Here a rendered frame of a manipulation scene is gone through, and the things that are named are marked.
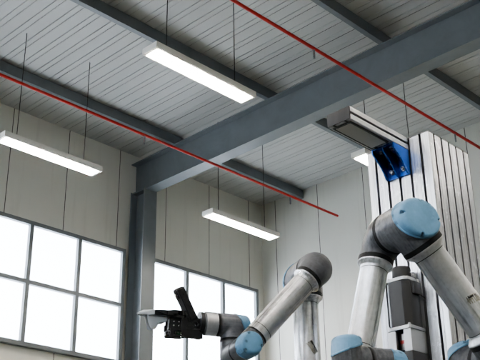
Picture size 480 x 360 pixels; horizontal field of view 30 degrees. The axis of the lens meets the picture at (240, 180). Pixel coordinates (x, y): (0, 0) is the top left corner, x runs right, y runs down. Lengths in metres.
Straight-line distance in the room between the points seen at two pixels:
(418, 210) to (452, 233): 0.60
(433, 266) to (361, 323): 0.24
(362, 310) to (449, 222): 0.68
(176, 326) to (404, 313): 0.70
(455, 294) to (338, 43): 9.77
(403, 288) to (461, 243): 0.29
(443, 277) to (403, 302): 0.42
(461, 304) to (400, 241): 0.22
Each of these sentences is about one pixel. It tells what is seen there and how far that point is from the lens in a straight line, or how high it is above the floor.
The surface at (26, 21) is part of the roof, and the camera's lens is 11.73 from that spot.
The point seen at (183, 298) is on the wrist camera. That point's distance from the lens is 2.84.
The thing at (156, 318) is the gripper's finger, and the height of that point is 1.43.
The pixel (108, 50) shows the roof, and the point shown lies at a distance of 12.13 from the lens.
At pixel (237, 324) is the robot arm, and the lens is 2.87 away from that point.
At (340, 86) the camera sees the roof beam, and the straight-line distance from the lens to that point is 12.08.
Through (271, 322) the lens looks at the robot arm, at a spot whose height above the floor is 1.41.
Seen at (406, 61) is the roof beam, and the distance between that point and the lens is 11.54.
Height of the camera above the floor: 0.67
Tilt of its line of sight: 25 degrees up
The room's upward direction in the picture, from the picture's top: 1 degrees counter-clockwise
